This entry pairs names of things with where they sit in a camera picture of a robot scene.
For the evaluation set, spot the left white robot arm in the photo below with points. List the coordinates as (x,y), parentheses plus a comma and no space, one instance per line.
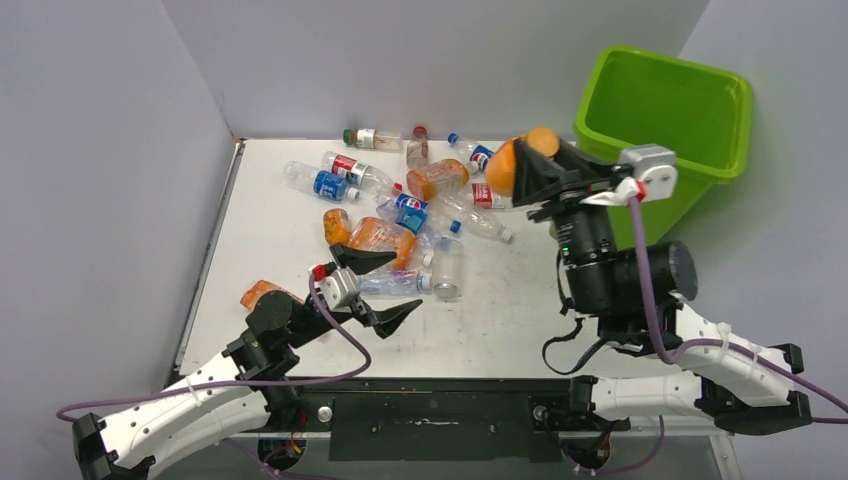
(243,386)

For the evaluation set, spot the red blue label bottle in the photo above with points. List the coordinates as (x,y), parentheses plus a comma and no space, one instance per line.
(360,174)

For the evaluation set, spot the clear bottle silver base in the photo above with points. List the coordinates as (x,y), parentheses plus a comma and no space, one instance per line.
(448,269)

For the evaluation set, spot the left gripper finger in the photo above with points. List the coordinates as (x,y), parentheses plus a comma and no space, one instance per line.
(360,261)
(386,322)

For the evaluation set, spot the orange bottle brown cap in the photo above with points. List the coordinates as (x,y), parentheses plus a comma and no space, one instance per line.
(500,172)

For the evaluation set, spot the small orange bottle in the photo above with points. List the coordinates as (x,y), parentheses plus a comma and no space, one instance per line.
(337,226)

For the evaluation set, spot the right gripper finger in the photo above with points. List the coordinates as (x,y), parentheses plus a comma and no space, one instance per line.
(584,165)
(538,177)

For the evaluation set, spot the green cap brown bottle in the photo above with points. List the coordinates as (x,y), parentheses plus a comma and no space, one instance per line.
(373,139)

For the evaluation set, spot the large orange crushed bottle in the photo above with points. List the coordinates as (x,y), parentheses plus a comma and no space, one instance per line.
(379,235)

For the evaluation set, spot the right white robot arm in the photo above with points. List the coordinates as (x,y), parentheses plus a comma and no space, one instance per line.
(640,295)

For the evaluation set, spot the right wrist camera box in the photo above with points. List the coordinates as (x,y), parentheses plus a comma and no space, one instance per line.
(642,173)

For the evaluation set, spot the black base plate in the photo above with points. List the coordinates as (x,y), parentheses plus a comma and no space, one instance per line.
(437,419)

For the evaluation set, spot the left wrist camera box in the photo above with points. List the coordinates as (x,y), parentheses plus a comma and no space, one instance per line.
(338,287)

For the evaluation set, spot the red cap small bottle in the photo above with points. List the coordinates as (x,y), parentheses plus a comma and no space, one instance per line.
(417,153)

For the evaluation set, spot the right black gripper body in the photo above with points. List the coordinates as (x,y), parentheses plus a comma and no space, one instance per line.
(576,223)

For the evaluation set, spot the orange bottle white cap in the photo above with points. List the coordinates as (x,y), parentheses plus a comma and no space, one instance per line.
(442,177)

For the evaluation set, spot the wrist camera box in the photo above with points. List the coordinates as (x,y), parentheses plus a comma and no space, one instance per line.
(338,287)
(642,173)

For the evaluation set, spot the blue label water bottle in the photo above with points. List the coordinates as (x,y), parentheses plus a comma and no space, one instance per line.
(319,183)

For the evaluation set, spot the orange crushed bottle left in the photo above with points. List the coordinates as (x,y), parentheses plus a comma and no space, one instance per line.
(252,296)

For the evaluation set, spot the far pepsi bottle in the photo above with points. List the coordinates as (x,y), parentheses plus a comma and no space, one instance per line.
(470,151)

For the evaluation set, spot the red label clear bottle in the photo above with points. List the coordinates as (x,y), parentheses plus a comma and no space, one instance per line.
(481,195)

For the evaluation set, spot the central pepsi bottle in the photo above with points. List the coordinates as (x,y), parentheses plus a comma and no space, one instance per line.
(428,225)

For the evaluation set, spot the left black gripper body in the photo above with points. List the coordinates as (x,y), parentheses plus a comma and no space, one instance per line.
(315,325)

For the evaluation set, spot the green plastic bin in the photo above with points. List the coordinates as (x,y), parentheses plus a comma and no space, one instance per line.
(702,113)

